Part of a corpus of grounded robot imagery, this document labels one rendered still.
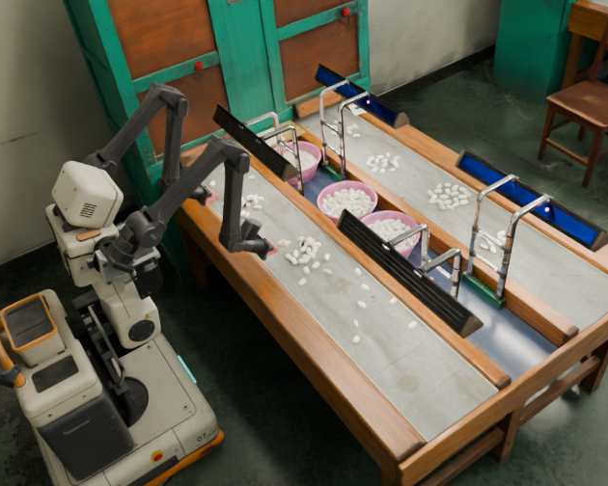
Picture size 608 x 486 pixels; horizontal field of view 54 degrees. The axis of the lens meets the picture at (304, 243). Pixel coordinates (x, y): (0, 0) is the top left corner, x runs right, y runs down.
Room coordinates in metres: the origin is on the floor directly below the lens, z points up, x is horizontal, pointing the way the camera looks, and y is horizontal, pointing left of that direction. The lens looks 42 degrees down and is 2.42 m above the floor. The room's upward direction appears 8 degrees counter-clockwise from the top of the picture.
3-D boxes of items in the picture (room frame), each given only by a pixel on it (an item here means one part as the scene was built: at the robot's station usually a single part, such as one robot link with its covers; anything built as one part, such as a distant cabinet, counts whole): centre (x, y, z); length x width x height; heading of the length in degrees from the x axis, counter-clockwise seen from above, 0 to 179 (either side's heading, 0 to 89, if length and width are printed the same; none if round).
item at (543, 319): (1.99, -0.44, 0.71); 1.81 x 0.05 x 0.11; 28
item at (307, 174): (2.45, -0.01, 0.72); 0.27 x 0.27 x 0.10
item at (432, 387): (1.75, 0.01, 0.73); 1.81 x 0.30 x 0.02; 28
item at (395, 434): (1.65, 0.19, 0.67); 1.81 x 0.12 x 0.19; 28
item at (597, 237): (1.58, -0.79, 1.08); 0.62 x 0.08 x 0.07; 28
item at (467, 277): (1.53, -0.72, 0.90); 0.20 x 0.19 x 0.45; 28
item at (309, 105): (2.85, -0.18, 0.83); 0.30 x 0.06 x 0.07; 118
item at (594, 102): (3.07, -1.88, 0.45); 0.44 x 0.43 x 0.91; 24
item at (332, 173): (2.39, -0.27, 0.90); 0.20 x 0.19 x 0.45; 28
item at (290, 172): (2.16, 0.16, 1.08); 0.62 x 0.08 x 0.07; 28
